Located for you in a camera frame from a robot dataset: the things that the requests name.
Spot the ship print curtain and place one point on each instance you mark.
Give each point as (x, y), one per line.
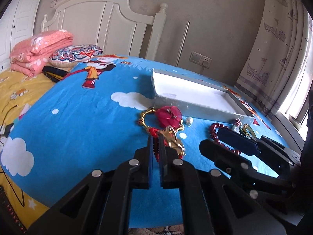
(277, 75)

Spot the white pearl bead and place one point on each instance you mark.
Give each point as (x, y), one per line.
(189, 121)

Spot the black remote control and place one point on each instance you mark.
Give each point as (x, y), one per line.
(10, 223)

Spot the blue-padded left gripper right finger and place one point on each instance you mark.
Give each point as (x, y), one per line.
(168, 166)

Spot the folded pink floral quilt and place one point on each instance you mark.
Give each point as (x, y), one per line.
(31, 55)

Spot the white charger plug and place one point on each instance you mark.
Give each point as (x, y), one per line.
(206, 64)

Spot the red flat pendant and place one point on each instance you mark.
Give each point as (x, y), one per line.
(169, 116)

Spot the blue cartoon print tablecloth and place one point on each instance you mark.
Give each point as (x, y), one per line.
(70, 130)

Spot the white wooden headboard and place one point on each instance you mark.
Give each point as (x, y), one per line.
(109, 24)

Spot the green glass pendant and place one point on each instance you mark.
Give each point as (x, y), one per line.
(243, 132)

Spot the grey shallow cardboard tray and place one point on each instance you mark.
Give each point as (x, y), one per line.
(198, 99)

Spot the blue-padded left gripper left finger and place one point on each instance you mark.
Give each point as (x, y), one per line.
(99, 203)

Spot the yellow floral bedsheet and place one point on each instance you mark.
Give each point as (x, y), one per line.
(18, 92)

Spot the grey wall socket panel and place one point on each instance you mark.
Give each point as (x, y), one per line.
(198, 58)

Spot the gold interlocking ring ornament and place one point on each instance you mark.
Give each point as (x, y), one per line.
(170, 136)

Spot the patterned round cushion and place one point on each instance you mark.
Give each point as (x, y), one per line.
(73, 54)

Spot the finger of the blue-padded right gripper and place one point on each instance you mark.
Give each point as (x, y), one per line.
(244, 140)
(288, 200)

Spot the silver metal pole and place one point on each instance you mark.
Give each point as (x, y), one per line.
(182, 43)

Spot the white wardrobe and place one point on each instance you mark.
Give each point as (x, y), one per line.
(17, 24)

